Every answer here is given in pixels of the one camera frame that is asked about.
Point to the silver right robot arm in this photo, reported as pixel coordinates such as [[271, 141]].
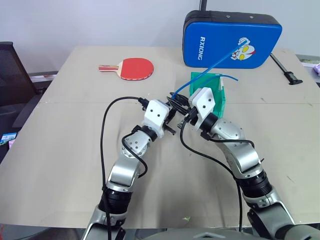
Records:
[[246, 157]]

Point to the grey flat box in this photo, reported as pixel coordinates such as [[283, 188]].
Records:
[[42, 75]]

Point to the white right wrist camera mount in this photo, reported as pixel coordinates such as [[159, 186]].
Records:
[[203, 102]]

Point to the small green scrap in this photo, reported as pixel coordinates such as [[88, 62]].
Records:
[[186, 218]]

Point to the dark rounded robot body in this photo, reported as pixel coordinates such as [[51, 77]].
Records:
[[200, 235]]

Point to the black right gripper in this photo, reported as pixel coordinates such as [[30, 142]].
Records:
[[191, 115]]

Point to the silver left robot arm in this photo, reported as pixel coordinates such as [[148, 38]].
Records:
[[125, 172]]

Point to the black pole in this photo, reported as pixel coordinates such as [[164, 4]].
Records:
[[203, 5]]

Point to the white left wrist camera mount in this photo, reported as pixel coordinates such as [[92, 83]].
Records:
[[156, 113]]

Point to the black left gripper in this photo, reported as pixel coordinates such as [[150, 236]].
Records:
[[172, 117]]

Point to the black bar tool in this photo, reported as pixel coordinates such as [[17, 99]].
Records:
[[285, 71]]

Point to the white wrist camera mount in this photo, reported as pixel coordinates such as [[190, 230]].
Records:
[[156, 113], [203, 102]]

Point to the red table tennis paddle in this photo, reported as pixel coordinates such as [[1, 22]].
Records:
[[136, 68]]

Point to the colourful printed cards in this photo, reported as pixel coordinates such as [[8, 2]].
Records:
[[7, 138]]

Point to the green plastic bin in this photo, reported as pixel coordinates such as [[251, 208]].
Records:
[[221, 97]]

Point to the black office chair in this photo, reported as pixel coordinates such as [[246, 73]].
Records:
[[12, 82]]

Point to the blue RXIONG kick pad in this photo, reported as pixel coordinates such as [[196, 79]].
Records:
[[220, 37]]

